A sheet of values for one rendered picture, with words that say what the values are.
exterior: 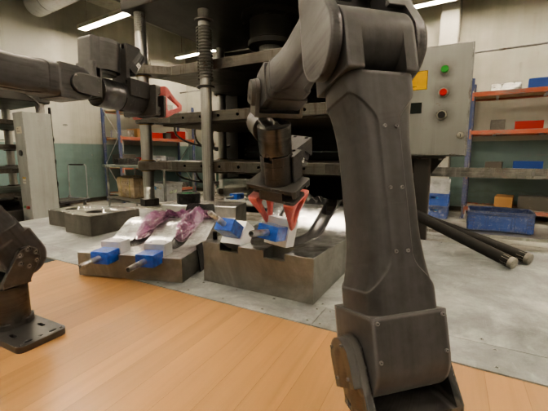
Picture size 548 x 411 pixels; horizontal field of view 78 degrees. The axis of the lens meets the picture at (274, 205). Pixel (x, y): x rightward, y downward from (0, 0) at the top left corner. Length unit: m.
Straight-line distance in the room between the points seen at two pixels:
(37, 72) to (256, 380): 0.57
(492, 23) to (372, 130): 7.27
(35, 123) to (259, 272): 4.43
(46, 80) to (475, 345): 0.78
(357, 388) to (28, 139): 4.77
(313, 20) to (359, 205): 0.17
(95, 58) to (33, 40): 7.79
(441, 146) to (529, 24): 6.16
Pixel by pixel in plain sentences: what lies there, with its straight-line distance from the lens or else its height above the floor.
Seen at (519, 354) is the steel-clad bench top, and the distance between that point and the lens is 0.62.
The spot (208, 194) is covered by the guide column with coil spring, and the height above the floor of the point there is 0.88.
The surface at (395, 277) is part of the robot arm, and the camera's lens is 0.28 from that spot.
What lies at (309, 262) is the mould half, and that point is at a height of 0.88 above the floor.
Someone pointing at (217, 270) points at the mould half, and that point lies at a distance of 0.76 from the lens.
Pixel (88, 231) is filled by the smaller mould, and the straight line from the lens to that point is 1.32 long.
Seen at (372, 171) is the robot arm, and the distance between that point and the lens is 0.28.
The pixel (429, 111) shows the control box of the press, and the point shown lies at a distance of 1.44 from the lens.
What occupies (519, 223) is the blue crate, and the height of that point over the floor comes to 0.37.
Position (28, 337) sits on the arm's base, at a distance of 0.66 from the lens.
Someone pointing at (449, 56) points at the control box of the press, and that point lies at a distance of 1.47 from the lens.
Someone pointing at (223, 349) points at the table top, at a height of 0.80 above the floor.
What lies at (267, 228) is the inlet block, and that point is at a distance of 0.63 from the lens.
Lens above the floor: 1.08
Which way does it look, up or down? 9 degrees down
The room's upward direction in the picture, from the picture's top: straight up
